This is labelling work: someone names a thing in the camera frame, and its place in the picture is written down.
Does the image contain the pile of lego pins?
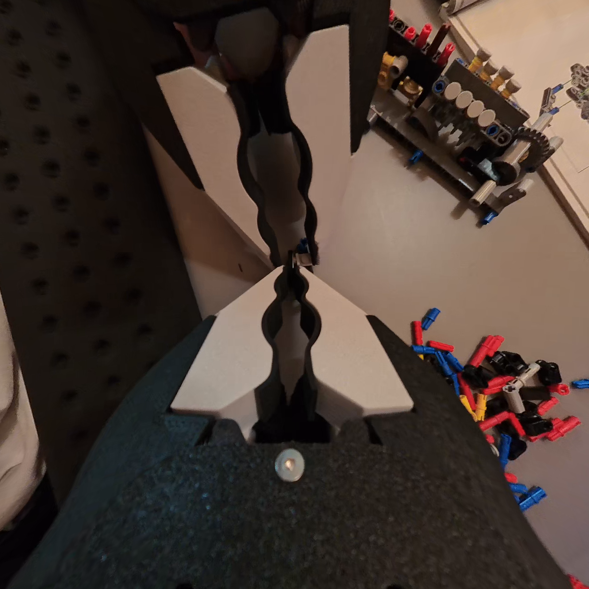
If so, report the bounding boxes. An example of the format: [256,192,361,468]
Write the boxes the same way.
[410,307,589,512]

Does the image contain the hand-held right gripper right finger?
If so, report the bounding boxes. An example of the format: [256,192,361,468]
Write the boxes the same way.
[297,267,415,429]

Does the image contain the lego instruction booklet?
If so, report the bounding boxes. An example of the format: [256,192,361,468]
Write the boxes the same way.
[442,0,589,251]

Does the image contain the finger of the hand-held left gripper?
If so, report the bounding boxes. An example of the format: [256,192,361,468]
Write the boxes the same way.
[283,25,355,266]
[143,67,281,268]

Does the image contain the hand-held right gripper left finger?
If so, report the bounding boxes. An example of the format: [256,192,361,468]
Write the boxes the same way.
[170,266,291,432]

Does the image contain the grey lego chassis assembly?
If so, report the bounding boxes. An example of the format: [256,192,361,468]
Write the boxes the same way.
[368,9,564,226]

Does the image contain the black lego beam blue pins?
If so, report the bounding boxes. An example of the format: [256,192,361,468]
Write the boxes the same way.
[285,237,320,295]

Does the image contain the person's left hand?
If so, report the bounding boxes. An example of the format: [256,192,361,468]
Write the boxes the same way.
[177,21,218,66]

